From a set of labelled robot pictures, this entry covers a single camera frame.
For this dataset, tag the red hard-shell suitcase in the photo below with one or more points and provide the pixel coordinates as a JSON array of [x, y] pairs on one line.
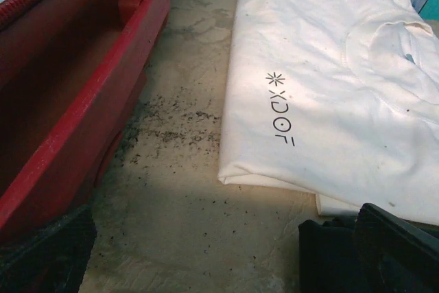
[[68, 101]]

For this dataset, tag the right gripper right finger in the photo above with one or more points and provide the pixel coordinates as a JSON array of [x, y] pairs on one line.
[[398, 258]]

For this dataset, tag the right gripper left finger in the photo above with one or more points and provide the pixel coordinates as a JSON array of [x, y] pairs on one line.
[[44, 262]]

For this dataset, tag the white printed t-shirt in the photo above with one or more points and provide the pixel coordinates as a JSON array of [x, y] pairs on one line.
[[308, 66]]

